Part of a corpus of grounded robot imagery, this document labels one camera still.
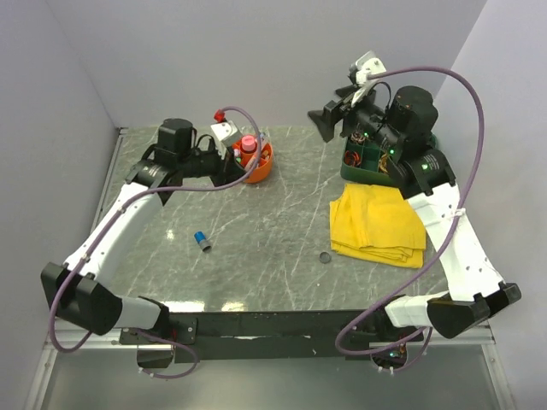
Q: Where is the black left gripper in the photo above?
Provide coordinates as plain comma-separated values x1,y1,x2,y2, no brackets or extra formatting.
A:
179,141,250,190

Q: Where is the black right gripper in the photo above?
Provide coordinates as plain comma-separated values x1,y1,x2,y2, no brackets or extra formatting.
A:
303,83,402,155

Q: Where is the pink tube of crayons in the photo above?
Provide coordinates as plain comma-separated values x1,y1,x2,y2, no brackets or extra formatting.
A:
240,135,257,167

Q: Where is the blue grey cylinder cap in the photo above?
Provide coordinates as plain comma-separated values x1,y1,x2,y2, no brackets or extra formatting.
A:
194,231,211,252

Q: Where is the small grey round lid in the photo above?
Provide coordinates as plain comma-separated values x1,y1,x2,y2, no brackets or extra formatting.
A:
319,252,332,264

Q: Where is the orange pen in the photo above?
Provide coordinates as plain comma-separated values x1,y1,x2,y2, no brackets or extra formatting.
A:
244,149,262,172

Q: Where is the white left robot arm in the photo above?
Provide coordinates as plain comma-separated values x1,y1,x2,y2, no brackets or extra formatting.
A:
40,118,249,343

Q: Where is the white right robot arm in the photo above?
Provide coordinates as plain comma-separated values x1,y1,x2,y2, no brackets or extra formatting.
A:
308,85,521,340

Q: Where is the yellow rolled tie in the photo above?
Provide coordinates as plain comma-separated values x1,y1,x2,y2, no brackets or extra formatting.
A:
379,153,390,174

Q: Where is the brown patterned rolled tie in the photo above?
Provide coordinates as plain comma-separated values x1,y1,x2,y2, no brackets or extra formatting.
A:
350,132,369,144

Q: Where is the green compartment tray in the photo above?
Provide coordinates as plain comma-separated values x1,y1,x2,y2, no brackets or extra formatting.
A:
340,131,412,188

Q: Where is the orange navy rolled tie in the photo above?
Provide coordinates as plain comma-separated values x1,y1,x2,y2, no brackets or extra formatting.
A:
344,150,362,167

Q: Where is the orange round desk organizer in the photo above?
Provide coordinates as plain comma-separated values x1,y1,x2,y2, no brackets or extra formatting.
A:
232,138,274,184

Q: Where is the yellow folded cloth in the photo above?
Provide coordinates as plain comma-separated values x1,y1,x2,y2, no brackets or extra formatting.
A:
329,183,426,269

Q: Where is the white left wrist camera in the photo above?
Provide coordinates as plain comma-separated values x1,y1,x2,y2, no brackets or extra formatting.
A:
210,109,242,150

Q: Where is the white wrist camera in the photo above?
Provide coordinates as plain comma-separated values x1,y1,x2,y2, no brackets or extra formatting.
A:
350,50,386,107
210,109,242,150

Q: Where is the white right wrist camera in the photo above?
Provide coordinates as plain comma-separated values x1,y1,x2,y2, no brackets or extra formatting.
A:
350,50,386,107

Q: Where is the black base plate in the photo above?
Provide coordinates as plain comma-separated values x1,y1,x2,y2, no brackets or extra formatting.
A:
118,309,425,364

